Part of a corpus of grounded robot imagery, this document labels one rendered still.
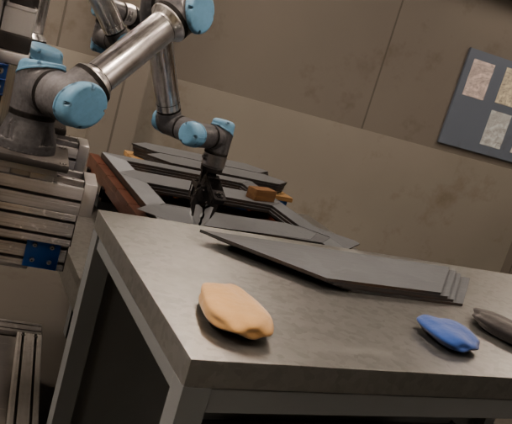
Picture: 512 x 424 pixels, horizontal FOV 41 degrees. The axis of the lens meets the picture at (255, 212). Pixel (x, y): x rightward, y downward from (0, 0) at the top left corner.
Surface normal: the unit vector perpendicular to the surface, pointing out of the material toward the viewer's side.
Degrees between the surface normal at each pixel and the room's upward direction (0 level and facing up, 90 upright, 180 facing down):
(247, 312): 5
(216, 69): 90
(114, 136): 90
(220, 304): 8
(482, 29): 90
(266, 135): 90
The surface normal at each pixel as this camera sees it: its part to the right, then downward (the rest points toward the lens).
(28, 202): 0.27, 0.29
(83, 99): 0.66, 0.44
